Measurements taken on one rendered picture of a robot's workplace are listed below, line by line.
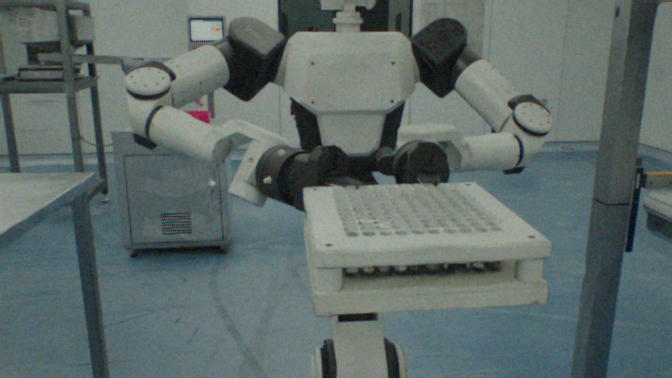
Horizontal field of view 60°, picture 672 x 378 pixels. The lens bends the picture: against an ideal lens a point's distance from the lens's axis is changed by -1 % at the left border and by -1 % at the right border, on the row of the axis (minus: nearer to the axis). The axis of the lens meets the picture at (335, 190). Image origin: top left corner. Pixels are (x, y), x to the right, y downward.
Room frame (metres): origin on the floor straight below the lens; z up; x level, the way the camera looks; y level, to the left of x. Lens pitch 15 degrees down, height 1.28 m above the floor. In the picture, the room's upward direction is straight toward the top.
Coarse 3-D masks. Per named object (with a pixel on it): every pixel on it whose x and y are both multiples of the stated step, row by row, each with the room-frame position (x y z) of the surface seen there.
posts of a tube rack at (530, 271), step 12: (516, 264) 0.58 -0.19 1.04; (528, 264) 0.57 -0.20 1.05; (540, 264) 0.57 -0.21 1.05; (324, 276) 0.55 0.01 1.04; (336, 276) 0.55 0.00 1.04; (516, 276) 0.58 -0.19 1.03; (528, 276) 0.57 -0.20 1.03; (540, 276) 0.57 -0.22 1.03; (324, 288) 0.55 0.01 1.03; (336, 288) 0.55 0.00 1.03
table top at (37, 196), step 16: (0, 176) 1.61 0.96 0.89; (16, 176) 1.61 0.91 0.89; (32, 176) 1.61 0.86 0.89; (48, 176) 1.61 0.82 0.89; (64, 176) 1.61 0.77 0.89; (80, 176) 1.61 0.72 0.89; (0, 192) 1.44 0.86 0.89; (16, 192) 1.44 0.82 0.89; (32, 192) 1.44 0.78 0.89; (48, 192) 1.44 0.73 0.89; (64, 192) 1.44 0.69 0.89; (80, 192) 1.54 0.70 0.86; (0, 208) 1.29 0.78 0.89; (16, 208) 1.29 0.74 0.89; (32, 208) 1.29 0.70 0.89; (48, 208) 1.34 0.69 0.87; (0, 224) 1.18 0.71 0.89; (16, 224) 1.18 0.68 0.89; (32, 224) 1.25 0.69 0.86; (0, 240) 1.11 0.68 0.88
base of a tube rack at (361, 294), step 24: (312, 264) 0.62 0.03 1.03; (504, 264) 0.62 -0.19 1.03; (312, 288) 0.58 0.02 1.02; (360, 288) 0.55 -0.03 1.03; (384, 288) 0.55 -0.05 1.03; (408, 288) 0.55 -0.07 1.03; (432, 288) 0.55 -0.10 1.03; (456, 288) 0.56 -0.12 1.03; (480, 288) 0.56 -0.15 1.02; (504, 288) 0.56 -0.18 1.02; (528, 288) 0.56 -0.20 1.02; (336, 312) 0.54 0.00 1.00; (360, 312) 0.55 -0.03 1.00
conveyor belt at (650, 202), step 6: (654, 192) 1.24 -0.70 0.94; (660, 192) 1.23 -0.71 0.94; (666, 192) 1.23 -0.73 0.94; (648, 198) 1.23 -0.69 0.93; (654, 198) 1.21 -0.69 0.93; (660, 198) 1.20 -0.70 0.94; (666, 198) 1.19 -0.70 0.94; (648, 204) 1.22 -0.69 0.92; (654, 204) 1.20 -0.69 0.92; (660, 204) 1.19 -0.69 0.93; (666, 204) 1.17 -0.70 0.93; (648, 210) 1.23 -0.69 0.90; (654, 210) 1.20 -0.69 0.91; (660, 210) 1.18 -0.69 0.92; (666, 210) 1.16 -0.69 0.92; (660, 216) 1.19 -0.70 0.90; (666, 216) 1.16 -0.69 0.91
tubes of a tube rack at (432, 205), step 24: (384, 192) 0.72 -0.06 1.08; (408, 192) 0.72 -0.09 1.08; (432, 192) 0.72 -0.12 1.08; (360, 216) 0.62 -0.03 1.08; (384, 216) 0.62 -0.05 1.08; (408, 216) 0.62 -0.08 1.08; (432, 216) 0.62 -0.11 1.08; (456, 216) 0.62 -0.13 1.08; (480, 216) 0.62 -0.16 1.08; (456, 264) 0.61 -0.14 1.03
